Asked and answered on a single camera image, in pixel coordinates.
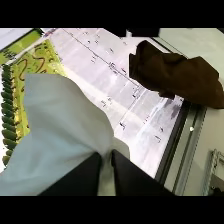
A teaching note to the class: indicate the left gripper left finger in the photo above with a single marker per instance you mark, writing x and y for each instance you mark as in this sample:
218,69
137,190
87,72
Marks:
83,180

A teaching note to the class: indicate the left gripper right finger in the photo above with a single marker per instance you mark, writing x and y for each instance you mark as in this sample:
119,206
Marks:
133,180

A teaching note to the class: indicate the white garment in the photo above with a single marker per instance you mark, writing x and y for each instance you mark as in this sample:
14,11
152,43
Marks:
63,126

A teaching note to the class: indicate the brown garment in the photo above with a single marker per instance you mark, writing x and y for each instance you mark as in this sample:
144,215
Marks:
173,75

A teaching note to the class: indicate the silver frame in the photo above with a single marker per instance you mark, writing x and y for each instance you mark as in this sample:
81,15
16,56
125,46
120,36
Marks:
191,146

